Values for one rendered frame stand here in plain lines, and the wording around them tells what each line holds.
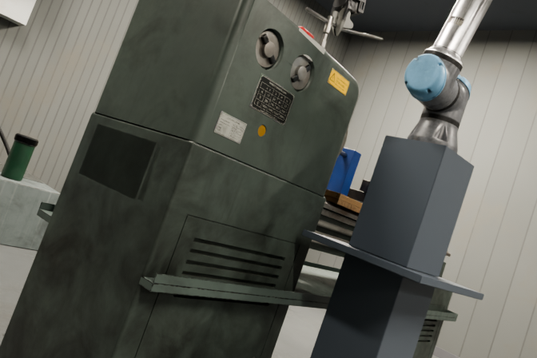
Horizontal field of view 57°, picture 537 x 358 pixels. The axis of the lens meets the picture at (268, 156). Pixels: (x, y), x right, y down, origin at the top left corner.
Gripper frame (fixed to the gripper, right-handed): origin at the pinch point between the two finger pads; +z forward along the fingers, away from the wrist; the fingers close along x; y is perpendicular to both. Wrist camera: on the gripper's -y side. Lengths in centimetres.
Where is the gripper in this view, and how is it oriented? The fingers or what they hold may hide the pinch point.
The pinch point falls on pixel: (335, 31)
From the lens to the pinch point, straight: 174.8
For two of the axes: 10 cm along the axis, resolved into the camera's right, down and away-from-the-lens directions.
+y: 8.3, 2.4, 5.1
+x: -5.1, -0.6, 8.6
